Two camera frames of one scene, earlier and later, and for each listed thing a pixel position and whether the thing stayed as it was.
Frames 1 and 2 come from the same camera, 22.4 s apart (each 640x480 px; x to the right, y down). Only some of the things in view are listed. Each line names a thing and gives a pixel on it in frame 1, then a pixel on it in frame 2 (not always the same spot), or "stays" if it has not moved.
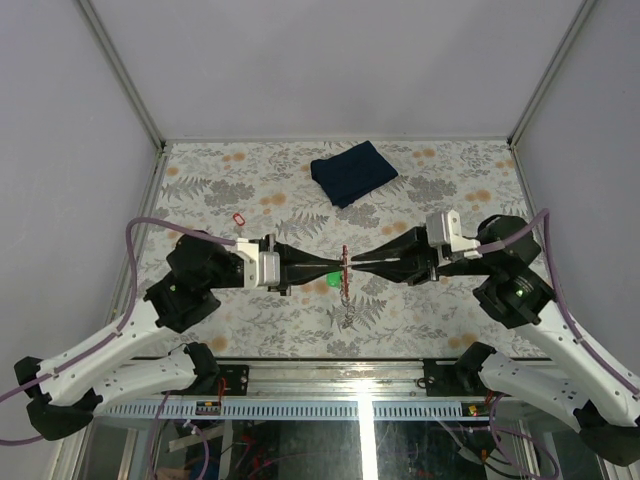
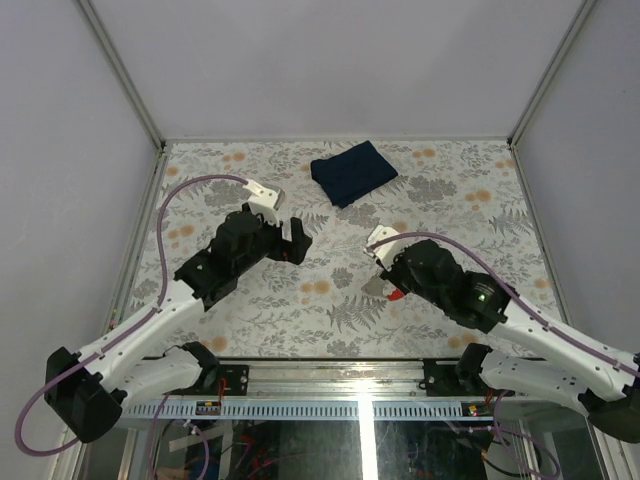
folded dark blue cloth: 349,174 stays
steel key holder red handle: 345,312 → 379,286
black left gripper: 298,267 → 295,251
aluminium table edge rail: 333,380 stays
